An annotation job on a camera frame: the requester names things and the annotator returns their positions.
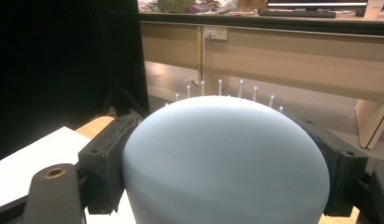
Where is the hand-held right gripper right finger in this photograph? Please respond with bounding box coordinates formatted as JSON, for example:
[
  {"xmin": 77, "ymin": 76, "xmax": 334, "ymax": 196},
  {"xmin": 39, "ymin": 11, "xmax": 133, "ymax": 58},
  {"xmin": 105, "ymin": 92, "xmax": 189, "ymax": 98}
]
[{"xmin": 289, "ymin": 115, "xmax": 370, "ymax": 217}]

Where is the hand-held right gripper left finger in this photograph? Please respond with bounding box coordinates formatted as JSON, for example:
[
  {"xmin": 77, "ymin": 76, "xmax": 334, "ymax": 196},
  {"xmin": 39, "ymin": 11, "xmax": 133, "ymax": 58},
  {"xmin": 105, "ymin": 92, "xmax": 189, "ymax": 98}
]
[{"xmin": 78, "ymin": 112, "xmax": 145, "ymax": 217}]

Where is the light blue hairbrush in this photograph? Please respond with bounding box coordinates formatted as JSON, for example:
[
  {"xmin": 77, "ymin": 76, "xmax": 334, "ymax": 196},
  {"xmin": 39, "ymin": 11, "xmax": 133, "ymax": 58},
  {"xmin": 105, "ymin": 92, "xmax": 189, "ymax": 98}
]
[{"xmin": 121, "ymin": 78, "xmax": 332, "ymax": 224}]

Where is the white board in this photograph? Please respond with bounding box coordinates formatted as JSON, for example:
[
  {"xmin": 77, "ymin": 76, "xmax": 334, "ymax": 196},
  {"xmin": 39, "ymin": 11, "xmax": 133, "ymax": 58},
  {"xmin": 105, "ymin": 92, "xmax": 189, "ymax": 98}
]
[{"xmin": 0, "ymin": 125, "xmax": 137, "ymax": 224}]

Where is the black metal stand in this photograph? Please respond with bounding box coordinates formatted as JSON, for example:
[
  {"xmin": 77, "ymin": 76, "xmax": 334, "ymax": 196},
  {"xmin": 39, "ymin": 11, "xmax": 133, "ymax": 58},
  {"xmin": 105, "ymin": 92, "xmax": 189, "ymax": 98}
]
[{"xmin": 102, "ymin": 83, "xmax": 150, "ymax": 119}]

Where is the black curtain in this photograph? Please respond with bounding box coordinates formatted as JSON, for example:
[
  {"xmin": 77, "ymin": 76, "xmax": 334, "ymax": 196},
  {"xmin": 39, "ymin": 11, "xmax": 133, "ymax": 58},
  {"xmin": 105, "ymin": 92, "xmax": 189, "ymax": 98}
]
[{"xmin": 0, "ymin": 0, "xmax": 150, "ymax": 164}]

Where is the beige desk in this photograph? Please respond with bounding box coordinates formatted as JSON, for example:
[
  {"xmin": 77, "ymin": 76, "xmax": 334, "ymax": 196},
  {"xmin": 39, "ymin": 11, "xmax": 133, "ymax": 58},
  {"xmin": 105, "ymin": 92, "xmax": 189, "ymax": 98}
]
[{"xmin": 138, "ymin": 12, "xmax": 384, "ymax": 151}]

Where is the black keyboard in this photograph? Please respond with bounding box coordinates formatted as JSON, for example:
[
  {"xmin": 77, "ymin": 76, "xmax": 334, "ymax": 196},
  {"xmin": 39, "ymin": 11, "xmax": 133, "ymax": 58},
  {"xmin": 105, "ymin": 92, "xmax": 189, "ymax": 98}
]
[{"xmin": 258, "ymin": 9, "xmax": 337, "ymax": 20}]

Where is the white paper box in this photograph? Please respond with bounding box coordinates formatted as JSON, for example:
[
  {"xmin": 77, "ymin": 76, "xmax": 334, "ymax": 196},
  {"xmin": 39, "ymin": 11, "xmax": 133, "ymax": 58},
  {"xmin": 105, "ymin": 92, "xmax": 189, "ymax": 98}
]
[{"xmin": 363, "ymin": 0, "xmax": 384, "ymax": 21}]

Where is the white power outlet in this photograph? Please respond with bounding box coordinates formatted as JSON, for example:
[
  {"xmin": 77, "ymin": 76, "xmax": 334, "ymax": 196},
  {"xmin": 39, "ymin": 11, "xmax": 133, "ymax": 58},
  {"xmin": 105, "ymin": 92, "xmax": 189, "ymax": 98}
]
[{"xmin": 204, "ymin": 26, "xmax": 228, "ymax": 42}]

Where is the pile of colourful clutter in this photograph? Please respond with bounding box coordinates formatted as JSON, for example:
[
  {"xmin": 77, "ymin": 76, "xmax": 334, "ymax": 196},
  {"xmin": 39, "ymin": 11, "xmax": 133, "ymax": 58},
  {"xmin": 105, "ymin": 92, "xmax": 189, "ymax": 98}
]
[{"xmin": 138, "ymin": 0, "xmax": 260, "ymax": 17}]

